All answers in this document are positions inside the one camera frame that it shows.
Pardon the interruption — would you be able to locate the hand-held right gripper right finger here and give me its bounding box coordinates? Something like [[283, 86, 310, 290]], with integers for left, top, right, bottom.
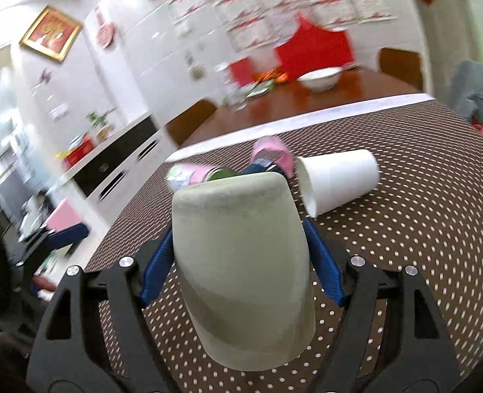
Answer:
[[303, 219, 461, 393]]

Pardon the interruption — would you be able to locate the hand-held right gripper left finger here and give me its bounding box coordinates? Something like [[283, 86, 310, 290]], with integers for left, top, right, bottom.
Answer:
[[26, 228, 176, 393]]

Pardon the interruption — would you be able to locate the pale green cup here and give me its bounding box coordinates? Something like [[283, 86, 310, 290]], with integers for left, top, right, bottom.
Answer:
[[171, 172, 317, 372]]

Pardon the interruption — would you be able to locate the white paper cup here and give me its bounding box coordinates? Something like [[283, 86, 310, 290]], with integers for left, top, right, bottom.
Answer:
[[295, 149, 381, 218]]

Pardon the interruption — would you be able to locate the pink patterned cup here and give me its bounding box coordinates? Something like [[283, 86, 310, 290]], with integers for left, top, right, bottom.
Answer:
[[166, 164, 236, 191]]

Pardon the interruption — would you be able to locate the brown dotted table mat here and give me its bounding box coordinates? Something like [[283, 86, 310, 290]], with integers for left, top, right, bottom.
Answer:
[[85, 92, 483, 393]]

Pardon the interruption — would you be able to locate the black and white cabinet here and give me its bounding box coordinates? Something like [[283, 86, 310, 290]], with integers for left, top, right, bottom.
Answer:
[[63, 108, 176, 203]]

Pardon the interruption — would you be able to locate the red gift box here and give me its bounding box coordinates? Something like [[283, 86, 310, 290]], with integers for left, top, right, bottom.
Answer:
[[55, 133, 97, 169]]

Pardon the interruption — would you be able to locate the wooden chair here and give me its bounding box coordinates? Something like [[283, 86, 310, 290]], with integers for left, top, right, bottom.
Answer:
[[378, 47, 425, 92], [166, 99, 218, 147]]

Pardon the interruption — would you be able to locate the small potted plant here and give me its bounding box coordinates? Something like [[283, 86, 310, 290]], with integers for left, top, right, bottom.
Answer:
[[86, 109, 118, 145]]

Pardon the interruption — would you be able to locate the clear glass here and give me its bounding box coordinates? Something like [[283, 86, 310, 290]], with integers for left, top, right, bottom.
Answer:
[[223, 77, 250, 112]]

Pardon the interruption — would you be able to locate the white bowl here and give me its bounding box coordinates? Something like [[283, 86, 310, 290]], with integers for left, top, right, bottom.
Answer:
[[297, 66, 344, 92]]

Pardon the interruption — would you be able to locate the small red box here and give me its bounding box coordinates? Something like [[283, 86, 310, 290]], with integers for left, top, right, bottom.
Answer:
[[229, 58, 255, 88]]

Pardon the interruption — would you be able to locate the grey cloth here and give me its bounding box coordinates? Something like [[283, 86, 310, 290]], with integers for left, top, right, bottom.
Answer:
[[445, 60, 483, 133]]

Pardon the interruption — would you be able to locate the gold framed picture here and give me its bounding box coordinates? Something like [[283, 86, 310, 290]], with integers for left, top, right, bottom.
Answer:
[[19, 6, 83, 63]]

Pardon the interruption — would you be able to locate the pink wall ornament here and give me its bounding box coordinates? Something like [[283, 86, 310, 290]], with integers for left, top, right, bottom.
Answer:
[[93, 4, 116, 50]]

